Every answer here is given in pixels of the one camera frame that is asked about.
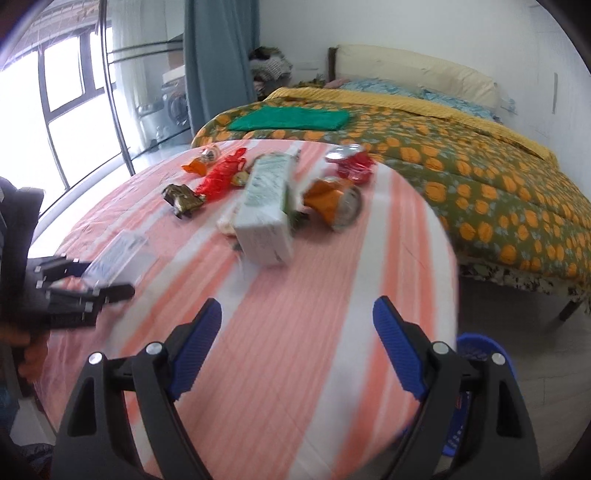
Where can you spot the glass sliding door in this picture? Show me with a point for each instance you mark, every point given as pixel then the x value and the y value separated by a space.
pixel 138 92

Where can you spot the crushed red can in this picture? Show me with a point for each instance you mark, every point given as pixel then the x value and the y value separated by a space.
pixel 353 166

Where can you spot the red foil wrapper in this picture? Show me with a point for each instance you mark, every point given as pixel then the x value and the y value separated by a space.
pixel 219 177

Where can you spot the dark brown wrapper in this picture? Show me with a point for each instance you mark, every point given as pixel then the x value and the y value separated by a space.
pixel 182 198

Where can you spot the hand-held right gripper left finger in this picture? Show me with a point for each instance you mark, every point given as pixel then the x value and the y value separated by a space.
pixel 198 341

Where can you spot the small orange snack wrapper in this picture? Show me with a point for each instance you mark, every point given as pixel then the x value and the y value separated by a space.
pixel 198 164

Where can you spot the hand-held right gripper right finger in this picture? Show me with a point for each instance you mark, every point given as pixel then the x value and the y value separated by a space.
pixel 397 346

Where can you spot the blue plastic basket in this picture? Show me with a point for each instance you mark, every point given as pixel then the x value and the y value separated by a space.
pixel 480 346

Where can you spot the crushed orange can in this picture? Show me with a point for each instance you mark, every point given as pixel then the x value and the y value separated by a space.
pixel 328 198

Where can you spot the pile of clothes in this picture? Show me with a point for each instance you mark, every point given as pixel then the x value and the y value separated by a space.
pixel 270 69

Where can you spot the clear plastic package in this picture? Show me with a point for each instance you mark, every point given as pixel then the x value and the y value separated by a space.
pixel 120 254

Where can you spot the folded green cloth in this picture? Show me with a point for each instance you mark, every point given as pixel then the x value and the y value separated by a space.
pixel 286 119

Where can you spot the blue floral pillow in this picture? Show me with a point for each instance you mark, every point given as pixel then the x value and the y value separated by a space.
pixel 383 86

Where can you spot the black window frame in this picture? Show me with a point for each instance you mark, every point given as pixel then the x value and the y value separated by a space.
pixel 86 64

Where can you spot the grey blue curtain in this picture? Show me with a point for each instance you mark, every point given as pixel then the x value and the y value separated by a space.
pixel 217 69

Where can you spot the orange striped tablecloth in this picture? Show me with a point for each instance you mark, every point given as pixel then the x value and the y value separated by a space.
pixel 286 323

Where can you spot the washing machine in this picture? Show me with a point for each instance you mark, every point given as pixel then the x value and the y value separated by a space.
pixel 175 104

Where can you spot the white green carton box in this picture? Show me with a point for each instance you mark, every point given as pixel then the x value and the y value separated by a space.
pixel 265 217

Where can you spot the person's left hand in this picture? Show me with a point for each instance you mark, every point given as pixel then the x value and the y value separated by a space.
pixel 33 364

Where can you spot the cream pillow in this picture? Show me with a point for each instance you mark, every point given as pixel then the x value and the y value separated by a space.
pixel 415 69

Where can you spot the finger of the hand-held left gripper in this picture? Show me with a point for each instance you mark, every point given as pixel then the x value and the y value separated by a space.
pixel 60 270
pixel 78 304

